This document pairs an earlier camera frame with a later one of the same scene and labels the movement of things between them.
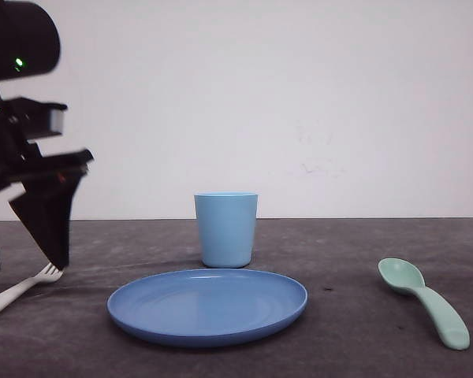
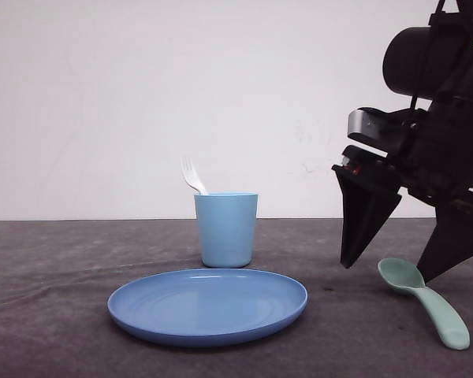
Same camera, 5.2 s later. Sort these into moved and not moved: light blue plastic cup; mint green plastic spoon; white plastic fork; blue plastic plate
Moved: white plastic fork
Not moved: mint green plastic spoon; light blue plastic cup; blue plastic plate
